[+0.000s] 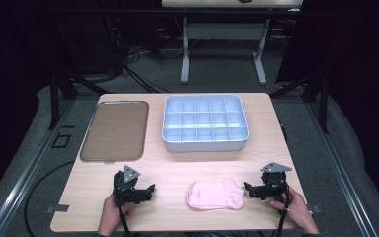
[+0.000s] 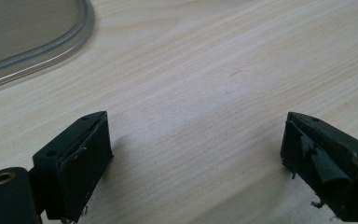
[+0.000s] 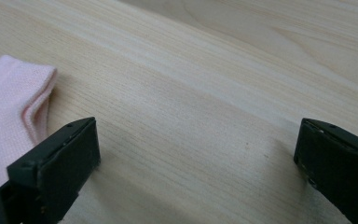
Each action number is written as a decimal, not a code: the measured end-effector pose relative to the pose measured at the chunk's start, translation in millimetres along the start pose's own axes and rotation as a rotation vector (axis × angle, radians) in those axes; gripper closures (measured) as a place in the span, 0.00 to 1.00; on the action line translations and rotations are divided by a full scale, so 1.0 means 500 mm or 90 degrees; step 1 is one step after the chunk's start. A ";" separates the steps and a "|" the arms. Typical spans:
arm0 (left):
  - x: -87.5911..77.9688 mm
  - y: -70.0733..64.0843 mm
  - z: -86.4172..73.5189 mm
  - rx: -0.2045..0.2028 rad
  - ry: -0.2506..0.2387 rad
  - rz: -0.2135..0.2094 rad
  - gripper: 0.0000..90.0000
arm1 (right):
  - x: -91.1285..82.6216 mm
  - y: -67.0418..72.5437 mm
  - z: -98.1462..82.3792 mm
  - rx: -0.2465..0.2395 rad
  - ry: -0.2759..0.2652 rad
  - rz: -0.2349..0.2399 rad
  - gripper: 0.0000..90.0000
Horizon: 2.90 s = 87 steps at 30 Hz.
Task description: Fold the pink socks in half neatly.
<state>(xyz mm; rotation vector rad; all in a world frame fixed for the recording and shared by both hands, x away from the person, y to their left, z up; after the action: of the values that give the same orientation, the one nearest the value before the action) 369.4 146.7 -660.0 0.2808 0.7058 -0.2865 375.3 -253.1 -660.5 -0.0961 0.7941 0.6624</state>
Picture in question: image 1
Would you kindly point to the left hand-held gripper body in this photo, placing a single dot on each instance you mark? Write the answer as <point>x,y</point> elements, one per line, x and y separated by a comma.
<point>125,192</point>

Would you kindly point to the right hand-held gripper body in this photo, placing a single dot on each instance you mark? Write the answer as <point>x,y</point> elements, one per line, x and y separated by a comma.
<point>271,186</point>

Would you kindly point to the pink sock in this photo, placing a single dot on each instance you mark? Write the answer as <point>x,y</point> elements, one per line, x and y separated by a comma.
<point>215,195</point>

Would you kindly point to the person's left hand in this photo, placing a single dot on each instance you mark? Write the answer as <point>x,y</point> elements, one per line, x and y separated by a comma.
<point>110,214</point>

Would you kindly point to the grey tape strip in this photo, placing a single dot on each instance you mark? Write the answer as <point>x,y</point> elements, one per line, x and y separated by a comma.
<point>58,208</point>
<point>315,208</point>

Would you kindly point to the brown flat tray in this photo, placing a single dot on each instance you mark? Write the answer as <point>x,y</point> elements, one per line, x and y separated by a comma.
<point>115,131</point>

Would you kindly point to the white divided storage box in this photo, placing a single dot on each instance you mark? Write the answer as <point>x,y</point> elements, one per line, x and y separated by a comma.
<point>205,123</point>

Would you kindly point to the black metal stand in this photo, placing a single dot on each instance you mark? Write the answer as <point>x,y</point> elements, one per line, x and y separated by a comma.
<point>322,98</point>
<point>55,98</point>

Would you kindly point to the white-legged background table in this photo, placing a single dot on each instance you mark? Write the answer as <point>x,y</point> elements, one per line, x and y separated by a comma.
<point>223,31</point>

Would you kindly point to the grey metal floor rail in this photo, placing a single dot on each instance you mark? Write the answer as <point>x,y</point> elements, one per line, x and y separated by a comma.
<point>340,171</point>
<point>29,168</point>

